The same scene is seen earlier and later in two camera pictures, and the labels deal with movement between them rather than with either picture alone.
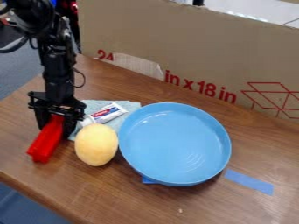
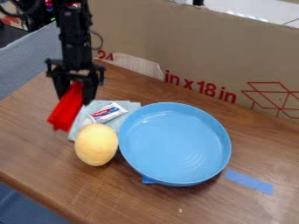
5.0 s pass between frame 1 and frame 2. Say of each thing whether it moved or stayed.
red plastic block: moved
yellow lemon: stayed
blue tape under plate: stayed
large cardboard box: stayed
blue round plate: stayed
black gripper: moved
